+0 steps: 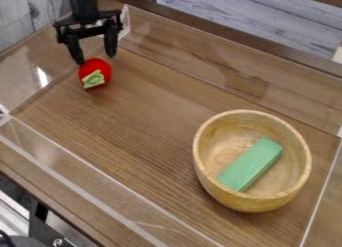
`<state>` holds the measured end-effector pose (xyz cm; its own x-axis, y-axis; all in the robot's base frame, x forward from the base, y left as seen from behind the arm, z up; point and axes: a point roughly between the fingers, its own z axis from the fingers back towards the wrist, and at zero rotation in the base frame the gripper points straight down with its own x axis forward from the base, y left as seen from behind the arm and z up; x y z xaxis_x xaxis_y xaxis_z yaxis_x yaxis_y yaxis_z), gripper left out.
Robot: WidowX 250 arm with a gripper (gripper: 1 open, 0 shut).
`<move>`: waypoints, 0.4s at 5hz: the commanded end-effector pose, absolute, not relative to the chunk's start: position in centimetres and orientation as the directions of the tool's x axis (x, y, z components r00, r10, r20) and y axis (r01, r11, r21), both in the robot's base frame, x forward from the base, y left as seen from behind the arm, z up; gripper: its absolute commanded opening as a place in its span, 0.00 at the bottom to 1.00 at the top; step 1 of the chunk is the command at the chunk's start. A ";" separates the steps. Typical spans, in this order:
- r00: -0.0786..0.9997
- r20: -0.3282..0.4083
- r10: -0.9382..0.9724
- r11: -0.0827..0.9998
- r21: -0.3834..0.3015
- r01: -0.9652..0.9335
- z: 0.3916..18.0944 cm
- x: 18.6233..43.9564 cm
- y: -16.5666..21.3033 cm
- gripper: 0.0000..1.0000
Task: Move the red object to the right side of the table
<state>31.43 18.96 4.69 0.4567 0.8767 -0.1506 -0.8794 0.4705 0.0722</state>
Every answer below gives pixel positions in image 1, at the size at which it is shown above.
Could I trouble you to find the red plush tomato toy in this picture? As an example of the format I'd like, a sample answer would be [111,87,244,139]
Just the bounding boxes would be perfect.
[79,58,113,89]

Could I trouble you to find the clear acrylic corner bracket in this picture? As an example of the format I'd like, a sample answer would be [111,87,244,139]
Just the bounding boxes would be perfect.
[118,4,131,41]

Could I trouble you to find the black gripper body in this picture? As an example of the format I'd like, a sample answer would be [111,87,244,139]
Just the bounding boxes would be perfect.
[54,0,123,44]

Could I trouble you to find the wooden bowl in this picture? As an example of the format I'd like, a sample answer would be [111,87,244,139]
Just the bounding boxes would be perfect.
[193,109,313,213]

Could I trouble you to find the black metal table bracket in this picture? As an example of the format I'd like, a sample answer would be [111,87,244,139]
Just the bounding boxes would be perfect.
[28,203,77,247]

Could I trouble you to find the clear acrylic tray wall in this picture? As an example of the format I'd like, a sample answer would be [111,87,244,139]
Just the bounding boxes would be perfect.
[0,6,342,247]

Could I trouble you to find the green rectangular block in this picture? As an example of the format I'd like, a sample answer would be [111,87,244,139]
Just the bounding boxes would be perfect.
[217,137,284,192]

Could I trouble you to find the black cable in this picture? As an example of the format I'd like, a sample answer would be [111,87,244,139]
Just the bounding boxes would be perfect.
[0,229,15,247]

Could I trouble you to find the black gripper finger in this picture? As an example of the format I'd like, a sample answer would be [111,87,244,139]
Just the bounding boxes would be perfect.
[105,20,118,57]
[66,33,85,65]

